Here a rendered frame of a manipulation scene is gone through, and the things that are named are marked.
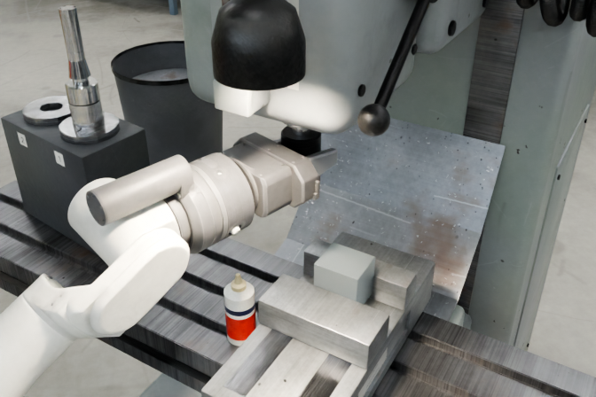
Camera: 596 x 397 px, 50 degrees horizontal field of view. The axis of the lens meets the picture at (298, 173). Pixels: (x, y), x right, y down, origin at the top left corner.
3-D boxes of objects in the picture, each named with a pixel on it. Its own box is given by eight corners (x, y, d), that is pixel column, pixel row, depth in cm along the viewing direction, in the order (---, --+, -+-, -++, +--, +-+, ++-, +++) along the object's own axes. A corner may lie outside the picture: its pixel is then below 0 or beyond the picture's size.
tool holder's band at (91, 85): (94, 80, 99) (93, 73, 98) (101, 90, 95) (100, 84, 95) (63, 85, 97) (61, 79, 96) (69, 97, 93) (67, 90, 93)
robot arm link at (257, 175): (321, 149, 67) (233, 191, 60) (319, 223, 72) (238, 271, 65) (244, 112, 75) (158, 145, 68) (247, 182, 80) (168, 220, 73)
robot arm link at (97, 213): (224, 259, 67) (129, 312, 60) (165, 206, 72) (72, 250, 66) (227, 172, 60) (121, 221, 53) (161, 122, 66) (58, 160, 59)
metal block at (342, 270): (355, 317, 79) (357, 279, 76) (312, 300, 82) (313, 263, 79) (372, 292, 83) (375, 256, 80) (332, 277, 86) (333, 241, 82)
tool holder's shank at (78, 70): (89, 76, 97) (76, 3, 91) (94, 83, 95) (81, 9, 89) (67, 80, 96) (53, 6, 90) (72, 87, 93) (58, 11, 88)
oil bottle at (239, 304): (245, 351, 85) (241, 288, 80) (221, 339, 87) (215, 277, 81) (262, 332, 88) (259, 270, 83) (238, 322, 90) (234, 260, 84)
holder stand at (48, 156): (101, 260, 102) (79, 150, 92) (24, 212, 113) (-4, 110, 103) (159, 225, 110) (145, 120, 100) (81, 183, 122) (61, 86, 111)
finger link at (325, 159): (332, 166, 77) (294, 184, 73) (333, 143, 75) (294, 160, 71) (341, 171, 76) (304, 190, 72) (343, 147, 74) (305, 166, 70)
